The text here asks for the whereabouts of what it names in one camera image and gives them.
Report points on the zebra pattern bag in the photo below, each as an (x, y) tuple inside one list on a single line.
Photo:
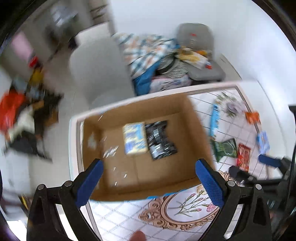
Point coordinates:
[(171, 67)]

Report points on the plaid blanket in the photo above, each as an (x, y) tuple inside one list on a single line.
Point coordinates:
[(140, 52)]

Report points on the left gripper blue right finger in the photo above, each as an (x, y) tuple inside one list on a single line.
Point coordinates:
[(216, 187)]

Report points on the black stroller frame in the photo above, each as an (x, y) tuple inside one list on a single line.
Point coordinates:
[(45, 115)]

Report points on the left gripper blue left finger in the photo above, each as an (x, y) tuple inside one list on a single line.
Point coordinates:
[(86, 181)]

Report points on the grey armchair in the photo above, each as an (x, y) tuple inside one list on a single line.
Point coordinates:
[(199, 38)]

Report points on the light blue tissue packet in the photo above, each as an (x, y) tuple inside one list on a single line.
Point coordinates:
[(262, 142)]

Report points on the white goose plush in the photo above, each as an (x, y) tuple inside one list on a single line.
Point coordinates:
[(25, 122)]

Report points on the yellow snack bag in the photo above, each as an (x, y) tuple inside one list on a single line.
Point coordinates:
[(193, 59)]

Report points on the green snack packet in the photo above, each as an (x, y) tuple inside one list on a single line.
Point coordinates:
[(227, 148)]

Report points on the white chair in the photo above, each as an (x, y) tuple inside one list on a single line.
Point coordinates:
[(93, 33)]

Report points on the blue tube snack packet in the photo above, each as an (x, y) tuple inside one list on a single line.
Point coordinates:
[(214, 122)]

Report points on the open cardboard box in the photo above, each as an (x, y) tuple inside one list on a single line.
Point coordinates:
[(133, 177)]

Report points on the orange plastic bag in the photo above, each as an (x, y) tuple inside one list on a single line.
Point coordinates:
[(10, 103)]

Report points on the black snack packet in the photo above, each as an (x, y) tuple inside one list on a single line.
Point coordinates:
[(157, 140)]

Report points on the grey fabric chair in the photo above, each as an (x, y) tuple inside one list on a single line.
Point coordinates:
[(100, 72)]

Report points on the blue white snack packet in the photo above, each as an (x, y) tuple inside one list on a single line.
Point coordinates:
[(135, 139)]

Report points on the orange snack packet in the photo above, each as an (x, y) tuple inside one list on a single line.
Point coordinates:
[(252, 118)]

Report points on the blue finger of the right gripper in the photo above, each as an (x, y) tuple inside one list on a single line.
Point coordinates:
[(269, 161), (240, 175)]

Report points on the red snack packet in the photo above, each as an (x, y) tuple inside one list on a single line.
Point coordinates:
[(243, 158)]

